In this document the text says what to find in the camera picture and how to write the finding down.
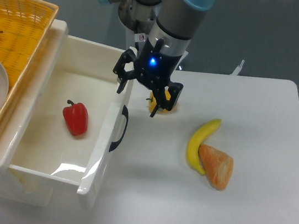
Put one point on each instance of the black drawer handle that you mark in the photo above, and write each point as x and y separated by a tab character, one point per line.
124	120

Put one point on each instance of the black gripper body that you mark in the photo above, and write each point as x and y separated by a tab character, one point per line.
153	68

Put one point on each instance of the yellow wicker basket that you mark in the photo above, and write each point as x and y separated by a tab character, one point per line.
25	23

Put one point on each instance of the red bell pepper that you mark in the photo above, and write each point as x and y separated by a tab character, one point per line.
76	118

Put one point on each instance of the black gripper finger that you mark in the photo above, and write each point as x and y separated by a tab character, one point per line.
123	75
164	97

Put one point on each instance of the white cable connector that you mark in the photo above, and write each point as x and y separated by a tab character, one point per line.
238	69

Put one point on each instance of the white drawer cabinet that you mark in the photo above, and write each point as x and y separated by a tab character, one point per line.
14	120

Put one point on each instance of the yellow bell pepper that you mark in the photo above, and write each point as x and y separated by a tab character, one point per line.
152	102

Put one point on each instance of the white top drawer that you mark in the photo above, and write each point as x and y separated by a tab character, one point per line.
47	152

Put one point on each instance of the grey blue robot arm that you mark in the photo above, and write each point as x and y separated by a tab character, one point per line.
173	25

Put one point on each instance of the yellow banana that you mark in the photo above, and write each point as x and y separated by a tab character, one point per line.
199	136

